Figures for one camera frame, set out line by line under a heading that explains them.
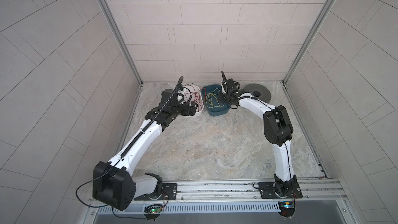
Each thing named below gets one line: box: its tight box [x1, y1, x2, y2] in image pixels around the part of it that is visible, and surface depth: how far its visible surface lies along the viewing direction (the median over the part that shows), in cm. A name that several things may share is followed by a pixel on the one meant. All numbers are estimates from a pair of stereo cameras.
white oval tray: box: [183, 85, 205, 116], surface depth 107 cm
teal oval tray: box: [201, 84, 231, 117], surface depth 104 cm
